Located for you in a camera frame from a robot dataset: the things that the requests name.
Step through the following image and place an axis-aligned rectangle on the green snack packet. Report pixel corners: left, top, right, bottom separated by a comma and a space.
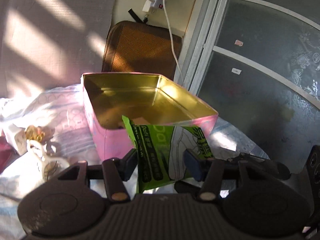
122, 116, 214, 193

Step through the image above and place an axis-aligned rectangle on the red gift box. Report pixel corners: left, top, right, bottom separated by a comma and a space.
0, 136, 16, 173

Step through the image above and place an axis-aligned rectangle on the small yellow toy figure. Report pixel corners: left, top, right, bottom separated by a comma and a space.
25, 125, 46, 142

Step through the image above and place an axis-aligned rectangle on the pink macaron tin box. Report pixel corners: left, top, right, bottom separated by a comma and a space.
81, 72, 218, 160

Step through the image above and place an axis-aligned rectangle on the glass sliding door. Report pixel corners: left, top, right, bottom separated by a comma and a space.
175, 0, 319, 172

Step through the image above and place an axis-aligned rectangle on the brown woven cushion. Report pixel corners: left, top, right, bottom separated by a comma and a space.
101, 21, 182, 80

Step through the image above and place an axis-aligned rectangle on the grey padded headboard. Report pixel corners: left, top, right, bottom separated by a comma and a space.
1, 0, 116, 98

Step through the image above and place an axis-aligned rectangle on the white charging cable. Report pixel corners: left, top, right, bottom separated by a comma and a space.
162, 0, 185, 87

